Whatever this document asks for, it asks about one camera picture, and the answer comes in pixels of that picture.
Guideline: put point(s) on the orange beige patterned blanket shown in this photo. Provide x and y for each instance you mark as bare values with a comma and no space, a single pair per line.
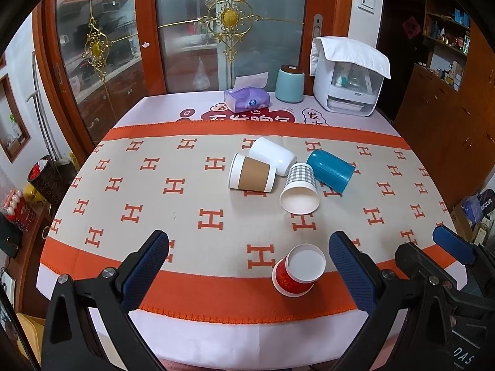
185,208

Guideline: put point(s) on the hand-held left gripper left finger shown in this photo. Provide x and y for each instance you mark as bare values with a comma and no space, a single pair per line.
147,266

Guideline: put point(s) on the wooden wall shelf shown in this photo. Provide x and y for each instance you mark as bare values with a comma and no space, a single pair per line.
448,31

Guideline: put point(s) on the light blue canister brown lid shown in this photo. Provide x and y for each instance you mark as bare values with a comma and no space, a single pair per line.
289,85

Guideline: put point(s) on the checked paper cup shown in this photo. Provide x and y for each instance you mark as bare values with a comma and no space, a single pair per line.
299,176

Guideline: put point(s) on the white cloth cover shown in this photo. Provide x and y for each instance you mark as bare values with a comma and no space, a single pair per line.
348,52

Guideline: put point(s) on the white cup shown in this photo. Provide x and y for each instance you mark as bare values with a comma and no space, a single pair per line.
270,154

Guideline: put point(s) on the wooden framed wall niche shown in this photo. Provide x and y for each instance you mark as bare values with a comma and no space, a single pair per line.
13,123

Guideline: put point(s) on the white countertop appliance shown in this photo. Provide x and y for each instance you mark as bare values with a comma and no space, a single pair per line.
348,96

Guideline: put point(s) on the white plastic bag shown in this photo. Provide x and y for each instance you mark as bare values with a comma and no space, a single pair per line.
201,75

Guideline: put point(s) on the metal pole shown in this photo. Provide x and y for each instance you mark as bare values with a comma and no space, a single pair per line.
42,116

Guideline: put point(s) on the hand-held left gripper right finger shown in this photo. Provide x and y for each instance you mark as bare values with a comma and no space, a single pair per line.
352,274

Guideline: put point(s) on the brown wooden cabinet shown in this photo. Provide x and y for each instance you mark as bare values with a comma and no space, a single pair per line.
437,123

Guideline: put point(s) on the white light switch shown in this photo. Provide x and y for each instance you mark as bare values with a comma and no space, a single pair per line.
366,3

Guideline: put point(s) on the teal plastic cup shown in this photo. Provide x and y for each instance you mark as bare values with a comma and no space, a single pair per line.
330,170

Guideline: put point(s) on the wooden glass sliding door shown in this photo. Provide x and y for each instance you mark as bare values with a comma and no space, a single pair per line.
116,27
263,46

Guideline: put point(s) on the white printed tablecloth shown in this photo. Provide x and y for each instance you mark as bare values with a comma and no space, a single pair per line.
162,108

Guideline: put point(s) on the red paper cup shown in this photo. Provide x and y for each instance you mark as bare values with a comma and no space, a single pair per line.
284,278

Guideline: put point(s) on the red paper door decoration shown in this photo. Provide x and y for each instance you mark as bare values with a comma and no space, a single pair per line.
412,26

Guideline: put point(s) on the cardboard box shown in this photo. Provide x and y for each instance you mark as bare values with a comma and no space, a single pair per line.
462,220

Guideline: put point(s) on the red egg box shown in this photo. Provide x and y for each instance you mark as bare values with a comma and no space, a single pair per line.
17,210

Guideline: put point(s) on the dark woven basket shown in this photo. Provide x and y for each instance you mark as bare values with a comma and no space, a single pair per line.
48,185

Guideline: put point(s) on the brown sleeve paper cup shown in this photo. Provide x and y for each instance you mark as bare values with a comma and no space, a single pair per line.
253,174

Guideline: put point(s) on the blue box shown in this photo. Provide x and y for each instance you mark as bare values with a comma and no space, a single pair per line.
477,205

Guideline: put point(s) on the purple tissue pack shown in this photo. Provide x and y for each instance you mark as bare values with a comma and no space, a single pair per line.
247,100

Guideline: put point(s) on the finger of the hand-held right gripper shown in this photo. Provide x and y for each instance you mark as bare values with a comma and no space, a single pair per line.
452,245
413,257

